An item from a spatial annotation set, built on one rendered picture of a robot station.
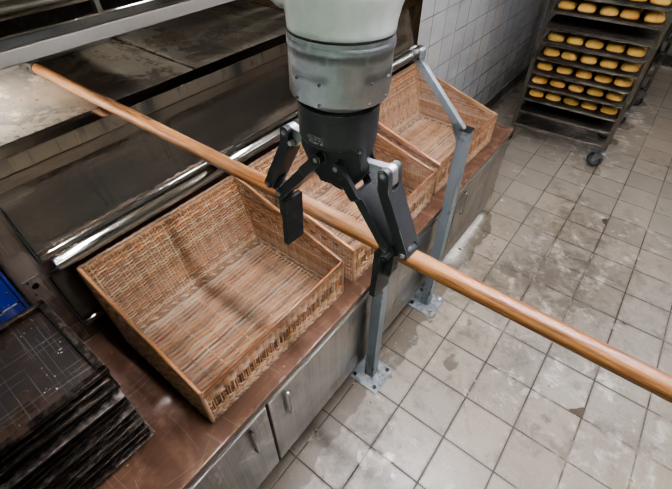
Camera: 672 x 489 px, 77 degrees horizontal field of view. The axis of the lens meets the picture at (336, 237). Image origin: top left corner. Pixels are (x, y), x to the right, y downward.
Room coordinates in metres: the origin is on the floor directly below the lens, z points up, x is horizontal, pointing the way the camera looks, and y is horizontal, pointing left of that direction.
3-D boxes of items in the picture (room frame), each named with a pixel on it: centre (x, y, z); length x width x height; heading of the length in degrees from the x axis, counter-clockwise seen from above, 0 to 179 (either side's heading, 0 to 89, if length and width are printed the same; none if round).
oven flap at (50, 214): (1.42, 0.19, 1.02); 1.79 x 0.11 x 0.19; 142
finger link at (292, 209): (0.40, 0.05, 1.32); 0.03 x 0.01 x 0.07; 141
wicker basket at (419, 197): (1.28, -0.04, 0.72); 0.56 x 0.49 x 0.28; 143
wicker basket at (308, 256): (0.81, 0.33, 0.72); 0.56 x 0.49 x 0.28; 142
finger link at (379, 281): (0.32, -0.05, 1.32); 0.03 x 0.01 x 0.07; 141
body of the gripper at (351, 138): (0.36, 0.00, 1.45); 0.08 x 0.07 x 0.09; 51
